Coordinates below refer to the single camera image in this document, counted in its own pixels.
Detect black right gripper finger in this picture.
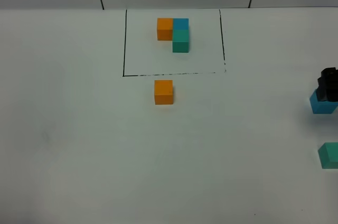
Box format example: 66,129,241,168
318,89,333,102

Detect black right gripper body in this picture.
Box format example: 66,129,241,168
317,67,337,92

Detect green template block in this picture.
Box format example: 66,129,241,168
172,30,190,53

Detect blue template block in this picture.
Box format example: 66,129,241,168
173,18,189,30

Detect orange template block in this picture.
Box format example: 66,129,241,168
157,18,173,41

